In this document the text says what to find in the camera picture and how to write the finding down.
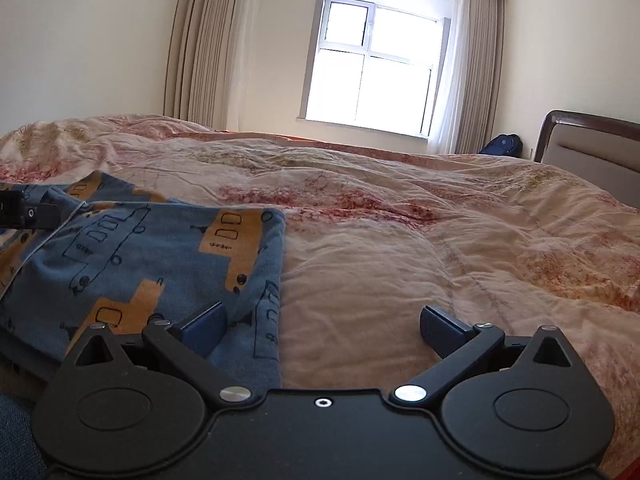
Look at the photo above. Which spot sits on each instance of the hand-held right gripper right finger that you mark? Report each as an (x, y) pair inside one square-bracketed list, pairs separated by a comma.
[(441, 332)]

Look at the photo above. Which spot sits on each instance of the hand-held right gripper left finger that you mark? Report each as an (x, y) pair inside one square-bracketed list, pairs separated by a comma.
[(202, 332)]

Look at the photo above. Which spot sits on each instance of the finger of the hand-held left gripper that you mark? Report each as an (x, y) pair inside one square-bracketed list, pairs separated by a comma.
[(42, 215)]

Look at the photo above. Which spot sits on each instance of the blue printed pants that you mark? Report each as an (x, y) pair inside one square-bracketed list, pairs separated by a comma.
[(165, 260)]

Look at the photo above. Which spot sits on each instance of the pink floral bed blanket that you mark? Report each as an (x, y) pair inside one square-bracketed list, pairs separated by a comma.
[(425, 225)]

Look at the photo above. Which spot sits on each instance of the blue backpack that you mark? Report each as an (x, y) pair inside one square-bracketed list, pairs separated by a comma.
[(502, 145)]

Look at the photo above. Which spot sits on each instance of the person's blue trousers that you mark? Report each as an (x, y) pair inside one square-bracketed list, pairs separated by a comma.
[(17, 435)]

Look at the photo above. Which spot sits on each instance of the brown padded headboard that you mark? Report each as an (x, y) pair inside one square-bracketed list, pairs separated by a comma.
[(595, 155)]

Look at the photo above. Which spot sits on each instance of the beige curtain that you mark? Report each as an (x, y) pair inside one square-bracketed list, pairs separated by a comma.
[(480, 70), (210, 45)]

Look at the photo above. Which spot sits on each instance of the white sheer curtain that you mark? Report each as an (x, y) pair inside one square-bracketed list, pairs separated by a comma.
[(450, 70)]

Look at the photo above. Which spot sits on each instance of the grey framed window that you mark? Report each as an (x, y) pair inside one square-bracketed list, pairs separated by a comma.
[(375, 55)]

